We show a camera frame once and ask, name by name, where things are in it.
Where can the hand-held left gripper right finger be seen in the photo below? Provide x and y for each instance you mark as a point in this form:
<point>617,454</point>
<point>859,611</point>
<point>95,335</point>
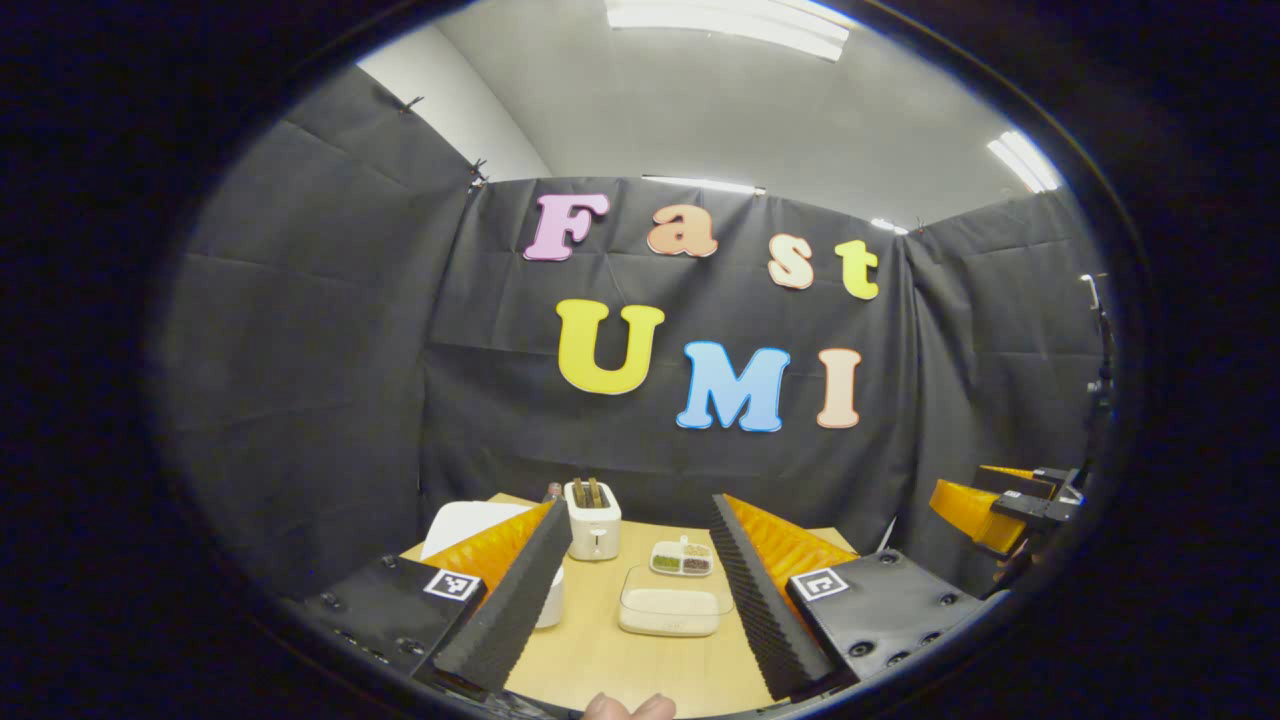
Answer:
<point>755,610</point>

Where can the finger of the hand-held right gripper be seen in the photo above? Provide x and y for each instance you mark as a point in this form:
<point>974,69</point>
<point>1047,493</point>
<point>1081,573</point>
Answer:
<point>1020,474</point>
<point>975,515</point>

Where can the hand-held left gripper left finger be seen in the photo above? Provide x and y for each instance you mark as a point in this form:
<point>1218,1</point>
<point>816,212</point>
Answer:
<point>520,600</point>

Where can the clear box of rice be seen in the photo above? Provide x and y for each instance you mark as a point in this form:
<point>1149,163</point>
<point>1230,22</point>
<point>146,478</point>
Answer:
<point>672,608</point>

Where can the white rice cooker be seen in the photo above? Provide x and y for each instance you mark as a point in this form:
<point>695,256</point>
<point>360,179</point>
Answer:
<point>465,525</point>

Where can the white divided bean dish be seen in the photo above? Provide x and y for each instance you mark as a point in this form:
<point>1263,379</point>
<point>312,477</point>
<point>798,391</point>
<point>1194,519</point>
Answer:
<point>682,560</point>

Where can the white toaster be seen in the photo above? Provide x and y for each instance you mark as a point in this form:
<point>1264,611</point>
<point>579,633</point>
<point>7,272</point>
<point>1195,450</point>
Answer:
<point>595,535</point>

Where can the brown bread slice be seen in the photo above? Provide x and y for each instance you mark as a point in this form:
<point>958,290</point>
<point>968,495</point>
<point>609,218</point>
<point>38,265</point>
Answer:
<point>596,493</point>
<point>580,494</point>

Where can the black backdrop cloth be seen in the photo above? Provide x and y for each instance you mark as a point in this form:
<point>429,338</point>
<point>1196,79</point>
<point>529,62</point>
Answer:
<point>320,380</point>

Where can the black cloth clip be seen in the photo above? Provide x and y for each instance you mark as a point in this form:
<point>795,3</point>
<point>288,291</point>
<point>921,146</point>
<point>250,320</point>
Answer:
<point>477,172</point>
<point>410,102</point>

